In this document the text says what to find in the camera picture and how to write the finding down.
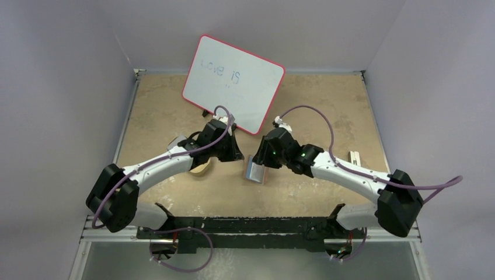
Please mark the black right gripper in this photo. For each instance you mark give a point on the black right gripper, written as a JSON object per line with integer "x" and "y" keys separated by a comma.
{"x": 264, "y": 153}

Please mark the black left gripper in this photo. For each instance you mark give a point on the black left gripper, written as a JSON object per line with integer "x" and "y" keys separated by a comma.
{"x": 234, "y": 153}

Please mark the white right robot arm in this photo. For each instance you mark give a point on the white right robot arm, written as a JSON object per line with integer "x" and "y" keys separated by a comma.
{"x": 394, "y": 204}

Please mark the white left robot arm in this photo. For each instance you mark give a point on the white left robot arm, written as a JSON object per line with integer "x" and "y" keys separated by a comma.
{"x": 114, "y": 197}

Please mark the cream oval tray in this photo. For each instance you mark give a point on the cream oval tray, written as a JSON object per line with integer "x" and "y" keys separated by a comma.
{"x": 201, "y": 170}

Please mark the pink framed whiteboard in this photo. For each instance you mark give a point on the pink framed whiteboard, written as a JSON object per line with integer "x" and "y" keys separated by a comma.
{"x": 243, "y": 82}

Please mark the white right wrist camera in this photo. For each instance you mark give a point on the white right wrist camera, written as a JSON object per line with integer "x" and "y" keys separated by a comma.
{"x": 279, "y": 123}

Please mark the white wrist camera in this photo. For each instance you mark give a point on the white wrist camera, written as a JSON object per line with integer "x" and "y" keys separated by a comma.
{"x": 279, "y": 123}
{"x": 228, "y": 119}

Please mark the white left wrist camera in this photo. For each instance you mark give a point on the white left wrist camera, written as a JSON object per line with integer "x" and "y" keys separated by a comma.
{"x": 228, "y": 119}

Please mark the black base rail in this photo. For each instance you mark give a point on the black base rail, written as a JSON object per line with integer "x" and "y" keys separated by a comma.
{"x": 311, "y": 233}

